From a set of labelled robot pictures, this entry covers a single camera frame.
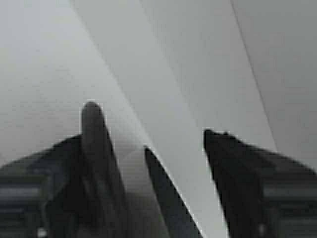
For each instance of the open upper cabinet shelf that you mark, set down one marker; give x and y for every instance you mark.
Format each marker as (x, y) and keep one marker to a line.
(183, 68)

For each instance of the large dark grey pot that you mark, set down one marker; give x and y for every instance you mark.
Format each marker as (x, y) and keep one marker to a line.
(101, 201)

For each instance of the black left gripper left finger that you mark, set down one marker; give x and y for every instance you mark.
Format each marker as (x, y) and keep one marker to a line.
(40, 193)

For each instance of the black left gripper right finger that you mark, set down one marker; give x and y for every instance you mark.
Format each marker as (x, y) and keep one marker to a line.
(263, 194)

